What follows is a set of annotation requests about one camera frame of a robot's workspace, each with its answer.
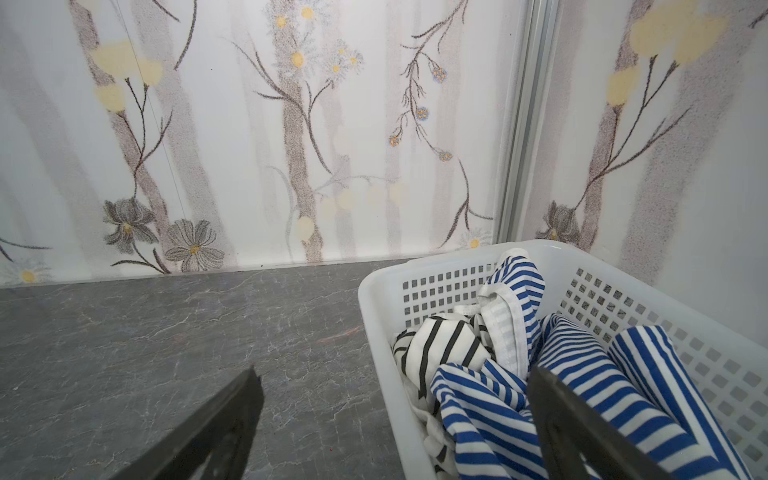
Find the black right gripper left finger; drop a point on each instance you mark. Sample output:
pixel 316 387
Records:
pixel 218 437

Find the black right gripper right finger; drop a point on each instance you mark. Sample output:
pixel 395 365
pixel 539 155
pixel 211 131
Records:
pixel 574 437

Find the blue white striped tank top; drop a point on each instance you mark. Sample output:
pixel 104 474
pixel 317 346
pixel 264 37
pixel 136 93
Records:
pixel 485 409

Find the black white striped tank top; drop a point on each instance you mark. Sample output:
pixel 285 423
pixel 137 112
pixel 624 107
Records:
pixel 418 353

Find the white plastic laundry basket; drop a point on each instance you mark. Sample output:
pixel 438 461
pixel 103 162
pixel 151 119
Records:
pixel 728 369

